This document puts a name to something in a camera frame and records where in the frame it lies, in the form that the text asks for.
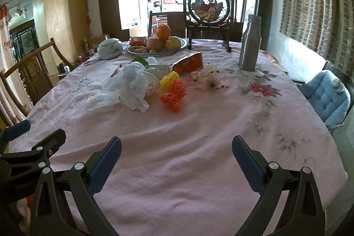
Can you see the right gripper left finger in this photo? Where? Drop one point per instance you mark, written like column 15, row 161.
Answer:
column 51, row 214

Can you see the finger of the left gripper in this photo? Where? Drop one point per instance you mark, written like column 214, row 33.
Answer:
column 20, row 172
column 11, row 133

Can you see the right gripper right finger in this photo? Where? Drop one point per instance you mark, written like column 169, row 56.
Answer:
column 302, row 213

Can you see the white plastic bag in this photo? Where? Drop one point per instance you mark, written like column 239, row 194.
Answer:
column 128, row 87

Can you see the printed paper cup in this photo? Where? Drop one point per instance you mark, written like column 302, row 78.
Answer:
column 153, row 83

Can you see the yellow foam fruit net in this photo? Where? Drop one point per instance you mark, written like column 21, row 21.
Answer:
column 167, row 80

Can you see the orange foam fruit net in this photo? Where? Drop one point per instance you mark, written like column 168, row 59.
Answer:
column 174, row 95

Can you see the white small carton box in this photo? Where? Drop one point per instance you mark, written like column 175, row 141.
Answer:
column 164, row 68

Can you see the red orange snack bag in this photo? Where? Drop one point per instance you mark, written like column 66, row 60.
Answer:
column 189, row 63

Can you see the green snack packet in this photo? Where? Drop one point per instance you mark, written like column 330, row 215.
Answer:
column 142, row 61

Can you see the wooden armchair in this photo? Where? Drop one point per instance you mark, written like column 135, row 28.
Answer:
column 37, row 80

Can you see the pink floral door curtain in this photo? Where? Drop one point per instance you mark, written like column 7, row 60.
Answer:
column 9, row 109

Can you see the pink floral tablecloth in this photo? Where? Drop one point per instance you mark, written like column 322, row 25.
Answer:
column 177, row 174

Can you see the cardboard box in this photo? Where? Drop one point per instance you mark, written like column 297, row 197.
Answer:
column 95, row 41

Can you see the white ceramic lidded jar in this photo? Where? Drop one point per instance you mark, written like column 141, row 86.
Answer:
column 109, row 49

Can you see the red snack packet on plate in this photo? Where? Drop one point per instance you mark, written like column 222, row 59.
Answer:
column 138, row 41

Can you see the red apple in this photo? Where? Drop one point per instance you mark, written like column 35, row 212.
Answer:
column 154, row 44

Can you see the dried flower petals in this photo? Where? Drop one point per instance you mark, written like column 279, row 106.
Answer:
column 207, row 79

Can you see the yellow apple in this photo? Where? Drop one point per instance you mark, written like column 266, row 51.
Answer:
column 172, row 43

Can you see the orange fruit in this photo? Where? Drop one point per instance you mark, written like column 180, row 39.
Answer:
column 163, row 32

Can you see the blue rimmed fruit plate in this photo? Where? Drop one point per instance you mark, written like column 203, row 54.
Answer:
column 142, row 46

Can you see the silver metal bottle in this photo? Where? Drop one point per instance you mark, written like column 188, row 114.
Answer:
column 250, row 44

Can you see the dark wooden dining chair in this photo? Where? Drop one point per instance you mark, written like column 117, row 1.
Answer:
column 175, row 20

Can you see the striped window curtain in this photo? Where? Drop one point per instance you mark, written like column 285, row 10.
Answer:
column 324, row 26

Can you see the round framed embroidery screen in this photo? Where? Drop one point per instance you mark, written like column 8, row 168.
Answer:
column 209, row 20

